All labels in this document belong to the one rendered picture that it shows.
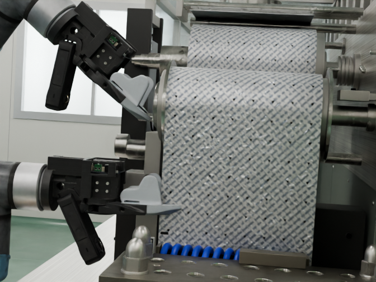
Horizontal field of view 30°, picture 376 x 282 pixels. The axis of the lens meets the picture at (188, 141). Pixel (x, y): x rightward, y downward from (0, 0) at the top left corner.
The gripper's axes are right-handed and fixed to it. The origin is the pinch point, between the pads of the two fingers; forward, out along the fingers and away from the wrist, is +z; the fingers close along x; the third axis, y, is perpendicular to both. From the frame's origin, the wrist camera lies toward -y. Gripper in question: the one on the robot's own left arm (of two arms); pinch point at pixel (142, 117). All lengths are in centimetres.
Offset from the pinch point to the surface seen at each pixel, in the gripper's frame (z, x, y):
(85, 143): -91, 551, -131
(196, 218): 17.4, -6.1, -4.7
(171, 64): -2.0, -2.8, 9.7
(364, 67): 21.1, 15.7, 31.9
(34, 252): -43, 428, -197
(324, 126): 21.6, -5.3, 18.8
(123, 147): 0.9, 1.8, -6.0
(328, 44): 13, 54, 35
